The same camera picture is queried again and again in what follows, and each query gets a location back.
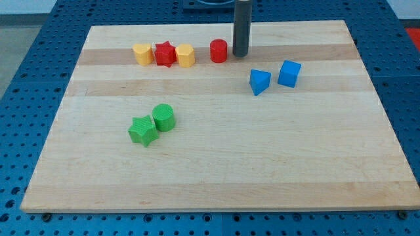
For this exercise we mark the light wooden board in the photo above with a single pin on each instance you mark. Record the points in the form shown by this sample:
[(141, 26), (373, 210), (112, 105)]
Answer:
[(324, 145)]

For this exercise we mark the red cylinder block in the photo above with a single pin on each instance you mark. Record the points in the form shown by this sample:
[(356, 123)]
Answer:
[(218, 50)]

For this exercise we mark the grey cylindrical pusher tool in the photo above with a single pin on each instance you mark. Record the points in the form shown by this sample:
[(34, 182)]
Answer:
[(242, 26)]

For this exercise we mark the green star block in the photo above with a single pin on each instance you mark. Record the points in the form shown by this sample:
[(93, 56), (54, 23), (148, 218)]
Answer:
[(143, 130)]

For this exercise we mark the red star block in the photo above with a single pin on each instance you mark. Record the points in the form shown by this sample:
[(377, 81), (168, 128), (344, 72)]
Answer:
[(165, 54)]

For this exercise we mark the green cylinder block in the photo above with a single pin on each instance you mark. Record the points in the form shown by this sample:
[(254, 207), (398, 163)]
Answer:
[(164, 117)]

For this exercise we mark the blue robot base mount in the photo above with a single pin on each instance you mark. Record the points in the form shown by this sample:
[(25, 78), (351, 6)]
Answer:
[(195, 5)]

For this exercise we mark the yellow heart block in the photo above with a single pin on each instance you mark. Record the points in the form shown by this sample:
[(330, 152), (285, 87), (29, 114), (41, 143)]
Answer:
[(144, 54)]

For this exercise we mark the yellow hexagon block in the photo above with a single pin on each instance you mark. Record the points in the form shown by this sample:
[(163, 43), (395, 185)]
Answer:
[(185, 55)]

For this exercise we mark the blue triangle block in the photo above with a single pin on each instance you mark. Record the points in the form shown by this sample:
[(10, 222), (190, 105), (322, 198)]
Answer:
[(259, 81)]

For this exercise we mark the blue cube block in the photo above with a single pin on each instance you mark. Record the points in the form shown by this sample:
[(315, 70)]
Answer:
[(289, 72)]

